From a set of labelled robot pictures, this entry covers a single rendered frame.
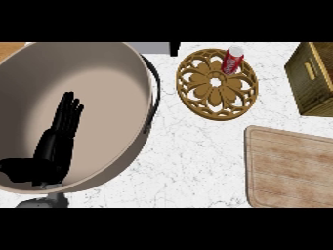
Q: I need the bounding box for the brown flower-pattern trivet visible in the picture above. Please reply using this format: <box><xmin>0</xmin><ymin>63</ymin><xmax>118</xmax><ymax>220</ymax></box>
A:
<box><xmin>174</xmin><ymin>48</ymin><xmax>259</xmax><ymax>122</ymax></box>

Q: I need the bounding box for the red can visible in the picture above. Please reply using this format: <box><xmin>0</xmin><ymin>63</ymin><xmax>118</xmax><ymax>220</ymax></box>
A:
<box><xmin>220</xmin><ymin>45</ymin><xmax>245</xmax><ymax>76</ymax></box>

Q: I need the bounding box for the pale wooden cutting board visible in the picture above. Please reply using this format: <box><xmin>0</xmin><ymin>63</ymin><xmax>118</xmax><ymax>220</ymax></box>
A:
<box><xmin>243</xmin><ymin>125</ymin><xmax>333</xmax><ymax>209</ymax></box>

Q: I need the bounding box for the olive wicker basket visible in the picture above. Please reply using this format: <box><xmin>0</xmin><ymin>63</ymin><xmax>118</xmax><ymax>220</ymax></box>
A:
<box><xmin>283</xmin><ymin>42</ymin><xmax>333</xmax><ymax>119</ymax></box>

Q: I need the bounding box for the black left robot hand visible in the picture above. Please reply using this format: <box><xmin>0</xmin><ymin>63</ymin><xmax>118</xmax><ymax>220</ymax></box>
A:
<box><xmin>0</xmin><ymin>91</ymin><xmax>86</xmax><ymax>188</ymax></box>

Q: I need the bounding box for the large beige bowl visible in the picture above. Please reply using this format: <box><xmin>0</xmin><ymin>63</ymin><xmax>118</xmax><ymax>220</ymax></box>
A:
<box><xmin>0</xmin><ymin>42</ymin><xmax>162</xmax><ymax>195</ymax></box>

